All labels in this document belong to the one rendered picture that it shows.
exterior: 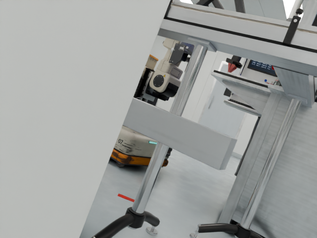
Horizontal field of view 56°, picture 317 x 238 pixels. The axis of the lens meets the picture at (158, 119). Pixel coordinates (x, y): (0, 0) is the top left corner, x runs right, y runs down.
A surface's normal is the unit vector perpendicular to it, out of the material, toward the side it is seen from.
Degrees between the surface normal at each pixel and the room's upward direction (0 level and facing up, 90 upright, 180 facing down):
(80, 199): 90
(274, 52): 90
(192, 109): 90
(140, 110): 90
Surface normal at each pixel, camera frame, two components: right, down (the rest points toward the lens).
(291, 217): -0.47, -0.13
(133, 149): 0.75, 0.33
